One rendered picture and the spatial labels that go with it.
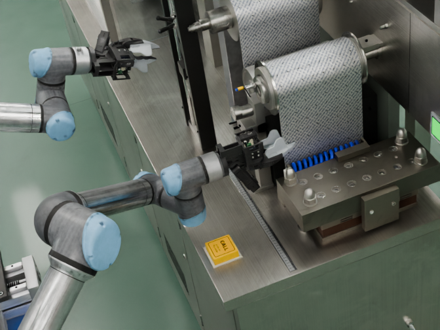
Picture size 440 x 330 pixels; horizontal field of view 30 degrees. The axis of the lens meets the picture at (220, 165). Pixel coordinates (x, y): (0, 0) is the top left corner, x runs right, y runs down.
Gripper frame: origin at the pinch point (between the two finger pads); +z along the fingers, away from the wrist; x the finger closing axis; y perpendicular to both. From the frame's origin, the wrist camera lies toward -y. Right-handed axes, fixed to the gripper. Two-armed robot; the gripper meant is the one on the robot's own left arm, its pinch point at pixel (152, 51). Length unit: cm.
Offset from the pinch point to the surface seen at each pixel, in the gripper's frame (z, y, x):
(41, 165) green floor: 15, -107, -153
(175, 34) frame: 7.9, -3.7, 2.9
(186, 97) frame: 15.3, 0.5, -18.3
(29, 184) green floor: 6, -96, -154
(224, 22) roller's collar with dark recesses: 13.7, 10.3, 16.9
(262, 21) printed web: 22.2, 15.0, 20.2
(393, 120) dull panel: 55, 43, 6
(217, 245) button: 3, 54, -22
